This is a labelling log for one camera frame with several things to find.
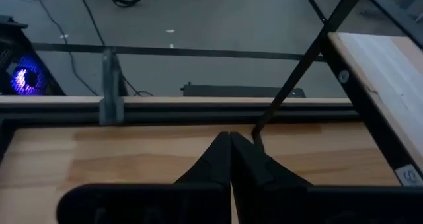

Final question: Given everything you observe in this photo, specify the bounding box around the thin black floor cable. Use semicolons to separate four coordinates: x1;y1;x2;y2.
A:
36;0;100;96

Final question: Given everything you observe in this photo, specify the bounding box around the black metal table frame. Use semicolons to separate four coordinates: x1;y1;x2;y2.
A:
0;102;361;162

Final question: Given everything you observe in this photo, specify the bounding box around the dark upright frame bracket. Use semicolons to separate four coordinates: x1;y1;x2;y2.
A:
98;48;126;126

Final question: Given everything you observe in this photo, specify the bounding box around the wooden shelf with black legs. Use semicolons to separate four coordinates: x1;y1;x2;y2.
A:
251;0;423;187

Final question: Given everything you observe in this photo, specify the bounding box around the black computer tower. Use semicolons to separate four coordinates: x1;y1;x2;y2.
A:
0;14;66;96

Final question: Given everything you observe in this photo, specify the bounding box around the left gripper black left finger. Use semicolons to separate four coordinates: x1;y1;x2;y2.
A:
56;131;231;224

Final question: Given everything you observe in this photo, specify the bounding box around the black flat floor box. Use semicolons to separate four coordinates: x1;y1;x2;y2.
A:
180;82;307;98

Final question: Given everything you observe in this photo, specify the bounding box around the thick black floor cable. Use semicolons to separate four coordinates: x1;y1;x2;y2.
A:
75;0;155;98

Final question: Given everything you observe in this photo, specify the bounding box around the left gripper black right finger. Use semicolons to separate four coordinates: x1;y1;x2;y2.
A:
230;131;423;224

